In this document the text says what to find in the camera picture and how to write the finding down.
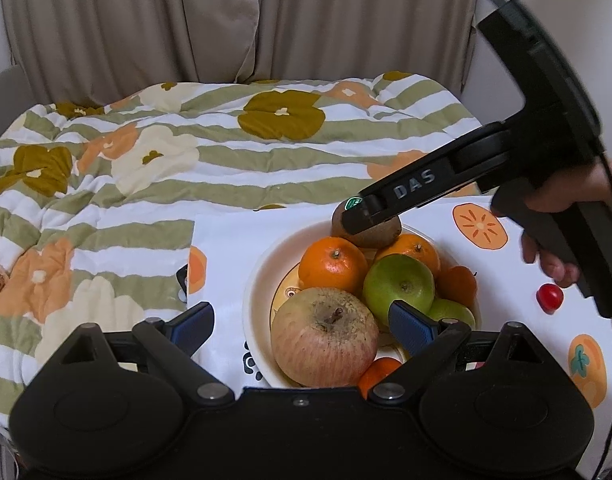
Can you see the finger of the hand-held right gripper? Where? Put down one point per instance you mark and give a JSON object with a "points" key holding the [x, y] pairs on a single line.
{"points": [[411, 187]]}

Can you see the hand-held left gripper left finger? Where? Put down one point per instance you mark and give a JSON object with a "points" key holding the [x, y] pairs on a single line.
{"points": [[196, 326]]}

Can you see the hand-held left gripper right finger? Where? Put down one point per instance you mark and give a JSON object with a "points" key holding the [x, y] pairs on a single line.
{"points": [[411, 329]]}

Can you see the green apple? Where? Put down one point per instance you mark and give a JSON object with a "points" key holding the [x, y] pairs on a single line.
{"points": [[398, 282], [453, 312]]}

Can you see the small tangerine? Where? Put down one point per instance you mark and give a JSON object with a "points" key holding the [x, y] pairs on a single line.
{"points": [[378, 375], [457, 285]]}

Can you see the brown kiwi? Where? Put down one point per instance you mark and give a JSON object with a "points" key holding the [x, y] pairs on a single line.
{"points": [[372, 238]]}

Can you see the white bowl with yellow inside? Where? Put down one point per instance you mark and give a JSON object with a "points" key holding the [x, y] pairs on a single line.
{"points": [[258, 285]]}

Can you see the large reddish apple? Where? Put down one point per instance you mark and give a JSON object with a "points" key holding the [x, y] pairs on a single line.
{"points": [[323, 335]]}

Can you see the person's right hand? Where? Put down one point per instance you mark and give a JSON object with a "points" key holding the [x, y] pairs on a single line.
{"points": [[591, 185]]}

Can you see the large orange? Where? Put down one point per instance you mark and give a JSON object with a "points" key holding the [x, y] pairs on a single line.
{"points": [[417, 256], [332, 265]]}

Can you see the white persimmon print cloth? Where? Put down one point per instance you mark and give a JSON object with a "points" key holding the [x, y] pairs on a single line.
{"points": [[226, 240]]}

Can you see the floral striped blanket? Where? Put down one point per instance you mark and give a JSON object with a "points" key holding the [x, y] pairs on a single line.
{"points": [[186, 185]]}

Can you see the red cherry tomato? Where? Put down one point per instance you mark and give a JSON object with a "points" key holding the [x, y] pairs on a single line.
{"points": [[550, 298]]}

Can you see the beige curtain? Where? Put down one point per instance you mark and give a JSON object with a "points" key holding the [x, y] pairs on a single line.
{"points": [[361, 15], [111, 25]]}

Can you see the grey padded bed frame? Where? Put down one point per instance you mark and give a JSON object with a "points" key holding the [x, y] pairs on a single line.
{"points": [[1, 105]]}

